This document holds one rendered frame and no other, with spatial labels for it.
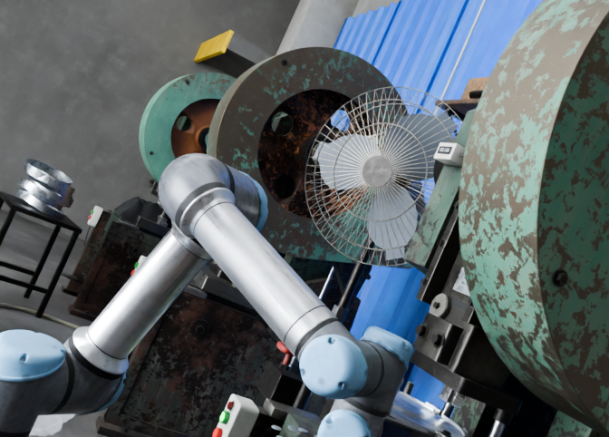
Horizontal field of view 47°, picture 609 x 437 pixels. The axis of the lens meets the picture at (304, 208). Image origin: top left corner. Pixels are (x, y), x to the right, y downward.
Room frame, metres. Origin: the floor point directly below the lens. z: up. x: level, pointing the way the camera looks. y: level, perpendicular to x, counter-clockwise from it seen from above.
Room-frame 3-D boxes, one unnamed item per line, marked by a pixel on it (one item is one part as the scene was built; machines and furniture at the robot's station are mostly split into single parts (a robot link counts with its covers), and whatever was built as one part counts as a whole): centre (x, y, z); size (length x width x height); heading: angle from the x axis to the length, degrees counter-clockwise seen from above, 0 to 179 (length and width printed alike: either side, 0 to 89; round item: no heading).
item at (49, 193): (3.98, 1.38, 0.40); 0.45 x 0.40 x 0.79; 34
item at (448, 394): (1.45, -0.44, 0.84); 0.05 x 0.03 x 0.04; 22
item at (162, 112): (4.81, 0.58, 0.87); 1.53 x 0.99 x 1.74; 115
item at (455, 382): (1.45, -0.45, 0.86); 0.20 x 0.16 x 0.05; 22
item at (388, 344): (0.99, -0.18, 0.88); 0.11 x 0.08 x 0.11; 150
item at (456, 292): (1.44, -0.41, 1.04); 0.17 x 0.15 x 0.30; 112
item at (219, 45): (7.25, 1.13, 2.44); 1.25 x 0.92 x 0.27; 22
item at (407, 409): (1.40, -0.33, 0.78); 0.29 x 0.29 x 0.01
